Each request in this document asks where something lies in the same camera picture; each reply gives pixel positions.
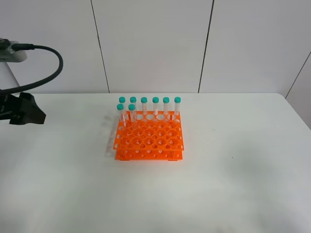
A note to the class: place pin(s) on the back row tube far right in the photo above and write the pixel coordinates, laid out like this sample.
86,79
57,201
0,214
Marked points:
177,101

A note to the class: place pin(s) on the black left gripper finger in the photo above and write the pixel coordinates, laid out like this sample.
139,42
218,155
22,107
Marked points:
25,110

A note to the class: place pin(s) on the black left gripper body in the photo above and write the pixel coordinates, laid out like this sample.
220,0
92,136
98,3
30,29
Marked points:
5,107

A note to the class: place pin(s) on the orange test tube rack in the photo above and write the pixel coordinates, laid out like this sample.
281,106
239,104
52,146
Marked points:
150,137

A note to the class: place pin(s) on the teal capped test tube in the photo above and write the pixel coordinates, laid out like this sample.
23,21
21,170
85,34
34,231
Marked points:
133,118

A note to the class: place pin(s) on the back row tube far left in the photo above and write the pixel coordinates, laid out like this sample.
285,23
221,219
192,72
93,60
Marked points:
122,101

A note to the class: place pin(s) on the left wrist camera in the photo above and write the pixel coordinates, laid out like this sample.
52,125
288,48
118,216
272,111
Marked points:
8,55

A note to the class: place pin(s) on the second row tube left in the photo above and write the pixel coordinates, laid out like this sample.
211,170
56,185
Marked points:
120,108

